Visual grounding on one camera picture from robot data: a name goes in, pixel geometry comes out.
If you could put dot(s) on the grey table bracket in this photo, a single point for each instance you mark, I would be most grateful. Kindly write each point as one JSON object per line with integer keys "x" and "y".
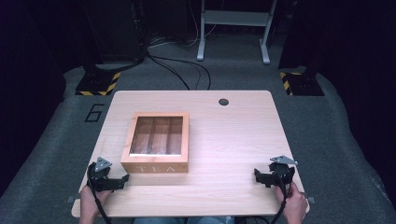
{"x": 311, "y": 199}
{"x": 71, "y": 199}

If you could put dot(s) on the white metal stand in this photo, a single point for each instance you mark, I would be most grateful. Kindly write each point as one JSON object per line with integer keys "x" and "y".
{"x": 236, "y": 18}

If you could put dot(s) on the wooden tea box glass lid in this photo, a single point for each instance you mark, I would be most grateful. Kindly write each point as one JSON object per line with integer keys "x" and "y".
{"x": 155, "y": 163}

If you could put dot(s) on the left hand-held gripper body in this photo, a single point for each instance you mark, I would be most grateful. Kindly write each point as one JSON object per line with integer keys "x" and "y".
{"x": 101, "y": 179}

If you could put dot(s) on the black tape floor mark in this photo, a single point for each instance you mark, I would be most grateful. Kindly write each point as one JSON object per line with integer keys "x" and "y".
{"x": 94, "y": 112}

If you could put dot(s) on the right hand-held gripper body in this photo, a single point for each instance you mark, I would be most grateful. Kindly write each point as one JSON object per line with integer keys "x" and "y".
{"x": 280, "y": 172}

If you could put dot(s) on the person's left hand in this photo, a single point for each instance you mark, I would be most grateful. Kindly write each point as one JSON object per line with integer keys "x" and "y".
{"x": 91, "y": 202}

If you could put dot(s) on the person's right hand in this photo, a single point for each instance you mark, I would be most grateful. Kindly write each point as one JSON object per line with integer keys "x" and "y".
{"x": 294, "y": 202}

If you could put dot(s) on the black stand base striped tape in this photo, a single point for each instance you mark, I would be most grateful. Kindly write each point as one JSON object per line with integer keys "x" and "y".
{"x": 303, "y": 84}
{"x": 98, "y": 84}

